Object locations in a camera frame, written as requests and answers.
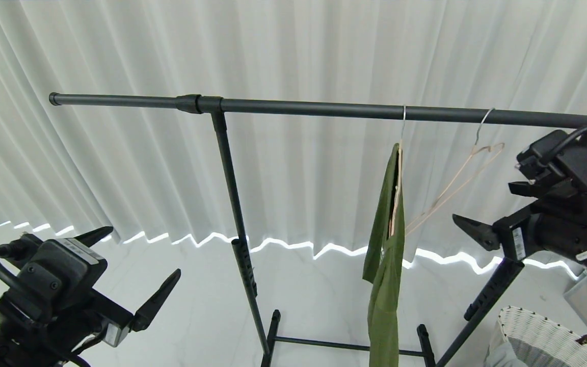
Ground pale grey shorts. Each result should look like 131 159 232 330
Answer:
483 340 523 367

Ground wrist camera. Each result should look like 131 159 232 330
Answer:
16 233 109 312
515 129 587 225

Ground pink clothes hanger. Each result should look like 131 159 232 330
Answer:
404 108 506 237
389 106 407 239

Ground white laundry basket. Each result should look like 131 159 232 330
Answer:
487 305 587 367

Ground black clothes rack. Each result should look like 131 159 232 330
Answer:
48 92 587 367

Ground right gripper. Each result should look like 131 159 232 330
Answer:
451 181 587 263

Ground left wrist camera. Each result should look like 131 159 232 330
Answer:
16 233 109 312

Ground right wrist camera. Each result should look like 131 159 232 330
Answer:
515 129 587 225

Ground green long-sleeved shirt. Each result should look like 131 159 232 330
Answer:
362 143 407 367

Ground white curtain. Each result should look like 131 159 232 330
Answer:
0 0 587 279

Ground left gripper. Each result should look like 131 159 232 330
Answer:
0 225 182 349

